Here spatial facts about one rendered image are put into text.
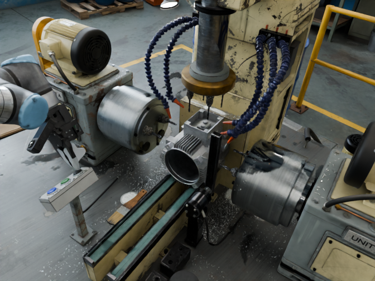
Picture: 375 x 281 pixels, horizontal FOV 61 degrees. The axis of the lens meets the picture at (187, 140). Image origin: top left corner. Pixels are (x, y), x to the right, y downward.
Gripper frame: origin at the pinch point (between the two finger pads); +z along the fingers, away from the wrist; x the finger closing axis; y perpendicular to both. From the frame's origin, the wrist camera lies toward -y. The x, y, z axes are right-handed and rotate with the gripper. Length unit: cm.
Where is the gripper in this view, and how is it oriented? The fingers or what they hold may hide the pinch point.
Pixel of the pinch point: (74, 168)
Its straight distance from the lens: 109.7
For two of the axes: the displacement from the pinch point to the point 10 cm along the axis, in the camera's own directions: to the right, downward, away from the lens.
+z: 3.9, 8.6, 3.3
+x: -7.4, 0.8, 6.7
